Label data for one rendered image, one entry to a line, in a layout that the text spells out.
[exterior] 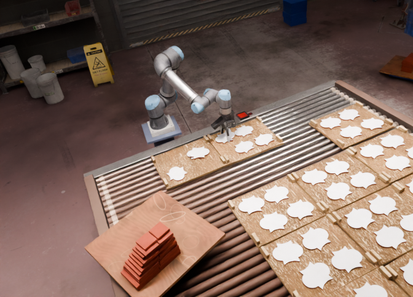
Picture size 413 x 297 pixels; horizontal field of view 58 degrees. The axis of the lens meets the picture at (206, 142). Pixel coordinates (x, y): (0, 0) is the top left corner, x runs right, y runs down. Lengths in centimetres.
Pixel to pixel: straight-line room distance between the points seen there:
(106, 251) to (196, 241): 45
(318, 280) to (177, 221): 72
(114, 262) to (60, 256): 167
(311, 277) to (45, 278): 227
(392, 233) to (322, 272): 41
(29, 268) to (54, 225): 46
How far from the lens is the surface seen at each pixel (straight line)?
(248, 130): 262
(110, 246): 196
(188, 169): 238
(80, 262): 339
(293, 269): 184
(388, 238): 200
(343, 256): 189
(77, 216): 378
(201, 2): 712
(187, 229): 190
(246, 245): 195
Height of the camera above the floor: 247
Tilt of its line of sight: 37 degrees down
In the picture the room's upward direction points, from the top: 10 degrees counter-clockwise
